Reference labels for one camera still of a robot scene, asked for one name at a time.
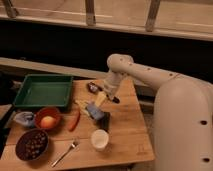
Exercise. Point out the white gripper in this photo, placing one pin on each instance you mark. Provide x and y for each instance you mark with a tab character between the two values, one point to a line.
110	86

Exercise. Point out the blue sponge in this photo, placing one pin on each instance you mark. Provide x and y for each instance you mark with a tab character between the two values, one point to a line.
95	112

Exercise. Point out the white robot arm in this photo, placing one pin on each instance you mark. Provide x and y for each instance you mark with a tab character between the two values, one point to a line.
183	113

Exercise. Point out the dark metal cup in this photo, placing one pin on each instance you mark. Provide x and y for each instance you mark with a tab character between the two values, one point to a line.
104	122

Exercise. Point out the white paper cup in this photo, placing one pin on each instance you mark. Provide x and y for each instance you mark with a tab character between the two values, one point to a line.
99	139

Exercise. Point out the yellow whisk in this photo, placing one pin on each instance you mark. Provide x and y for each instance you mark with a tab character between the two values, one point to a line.
82	105

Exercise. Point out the silver fork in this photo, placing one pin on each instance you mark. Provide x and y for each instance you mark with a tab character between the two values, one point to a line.
73	145

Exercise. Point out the red bowl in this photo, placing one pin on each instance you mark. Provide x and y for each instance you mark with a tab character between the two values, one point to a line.
47	111

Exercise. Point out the orange fruit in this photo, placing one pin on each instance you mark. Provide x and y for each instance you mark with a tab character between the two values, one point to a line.
47	122

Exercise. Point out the green plastic tray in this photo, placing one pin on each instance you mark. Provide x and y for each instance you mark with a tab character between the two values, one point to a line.
42	90

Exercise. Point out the blue cloth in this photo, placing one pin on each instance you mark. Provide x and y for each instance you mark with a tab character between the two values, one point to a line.
25	119

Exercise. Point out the dark bowl with beans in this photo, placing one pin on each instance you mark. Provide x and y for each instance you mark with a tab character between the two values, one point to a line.
31	145

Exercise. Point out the black handled ice cream scoop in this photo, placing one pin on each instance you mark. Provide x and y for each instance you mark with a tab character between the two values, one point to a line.
94	88

